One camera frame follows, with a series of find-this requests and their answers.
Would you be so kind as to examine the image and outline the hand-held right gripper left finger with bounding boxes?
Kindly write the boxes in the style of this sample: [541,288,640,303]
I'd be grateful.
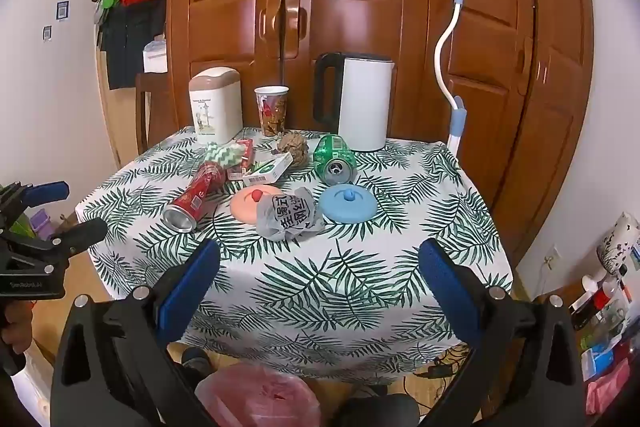
[50,239,222,427]

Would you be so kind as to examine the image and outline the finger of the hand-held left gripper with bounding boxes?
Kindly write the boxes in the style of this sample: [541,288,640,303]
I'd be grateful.
[0,219,108,264]
[0,181,70,220]

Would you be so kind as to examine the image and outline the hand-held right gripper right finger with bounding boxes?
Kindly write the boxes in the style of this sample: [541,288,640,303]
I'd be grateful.
[419,238,586,427]

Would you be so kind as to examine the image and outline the orange silicone cup lid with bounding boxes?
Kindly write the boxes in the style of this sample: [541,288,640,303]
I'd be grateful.
[230,187,291,224]

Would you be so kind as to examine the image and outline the blue silicone cup lid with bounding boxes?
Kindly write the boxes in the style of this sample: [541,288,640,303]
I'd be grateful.
[319,185,385,224]

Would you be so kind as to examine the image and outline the green white zigzag sponge cloth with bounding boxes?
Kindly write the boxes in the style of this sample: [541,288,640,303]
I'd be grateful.
[204,142,246,170]

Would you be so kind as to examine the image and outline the waste bin with pink liner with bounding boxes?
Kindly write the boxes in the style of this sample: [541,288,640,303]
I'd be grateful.
[195,364,322,427]

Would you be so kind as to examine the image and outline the green white cigarette pack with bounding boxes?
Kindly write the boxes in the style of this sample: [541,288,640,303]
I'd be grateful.
[243,153,293,184]

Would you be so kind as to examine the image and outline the red snack packet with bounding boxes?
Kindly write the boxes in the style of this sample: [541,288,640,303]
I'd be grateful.
[227,138,256,180]

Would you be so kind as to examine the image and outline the brown paper ball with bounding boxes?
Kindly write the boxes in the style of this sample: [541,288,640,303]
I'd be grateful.
[274,133,308,168]

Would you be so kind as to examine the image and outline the person's left hand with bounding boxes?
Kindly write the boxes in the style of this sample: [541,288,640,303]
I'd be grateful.
[0,302,34,356]

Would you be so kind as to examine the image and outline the purple plastic container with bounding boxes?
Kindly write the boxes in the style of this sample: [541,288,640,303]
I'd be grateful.
[31,212,52,241]

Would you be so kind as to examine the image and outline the blue white shoe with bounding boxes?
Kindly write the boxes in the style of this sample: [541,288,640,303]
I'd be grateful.
[180,347,212,375]

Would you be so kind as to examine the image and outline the red drink can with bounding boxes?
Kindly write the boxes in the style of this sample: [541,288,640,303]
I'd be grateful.
[161,161,227,233]

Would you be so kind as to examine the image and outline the grey crumpled printed bag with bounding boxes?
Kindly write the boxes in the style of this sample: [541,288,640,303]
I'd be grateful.
[256,188,325,242]

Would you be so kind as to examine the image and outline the leaf print tablecloth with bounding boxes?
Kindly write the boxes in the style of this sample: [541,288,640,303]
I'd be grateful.
[75,126,513,380]

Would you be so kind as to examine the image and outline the wooden chair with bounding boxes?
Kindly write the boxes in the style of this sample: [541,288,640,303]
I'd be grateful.
[135,72,179,154]

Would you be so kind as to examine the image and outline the person's right leg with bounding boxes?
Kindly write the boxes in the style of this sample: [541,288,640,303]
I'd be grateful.
[340,394,420,427]

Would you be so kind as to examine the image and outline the black hanging clothes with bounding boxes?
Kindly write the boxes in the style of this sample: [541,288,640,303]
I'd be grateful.
[95,0,168,90]

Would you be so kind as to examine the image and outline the white package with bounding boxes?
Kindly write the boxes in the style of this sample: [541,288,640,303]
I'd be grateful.
[142,39,169,74]

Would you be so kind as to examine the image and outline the white floral mug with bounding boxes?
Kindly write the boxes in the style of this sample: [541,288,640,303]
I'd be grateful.
[597,212,640,276]

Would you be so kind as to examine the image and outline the green drink can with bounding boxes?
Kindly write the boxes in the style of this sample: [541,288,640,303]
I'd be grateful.
[313,134,358,185]

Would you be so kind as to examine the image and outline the small beige lidded desktop bin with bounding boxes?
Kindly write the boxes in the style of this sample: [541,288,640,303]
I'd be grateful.
[189,68,244,145]

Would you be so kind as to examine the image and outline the printed paper cup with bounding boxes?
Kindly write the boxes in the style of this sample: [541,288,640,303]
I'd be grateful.
[254,86,290,138]

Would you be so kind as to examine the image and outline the pink packet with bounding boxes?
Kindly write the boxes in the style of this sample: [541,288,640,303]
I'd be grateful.
[585,359,634,415]

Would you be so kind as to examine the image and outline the white electric kettle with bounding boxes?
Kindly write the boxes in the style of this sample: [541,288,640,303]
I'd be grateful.
[313,53,396,152]

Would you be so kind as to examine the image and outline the black floor cables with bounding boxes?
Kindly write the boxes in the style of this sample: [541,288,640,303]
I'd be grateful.
[414,347,472,382]

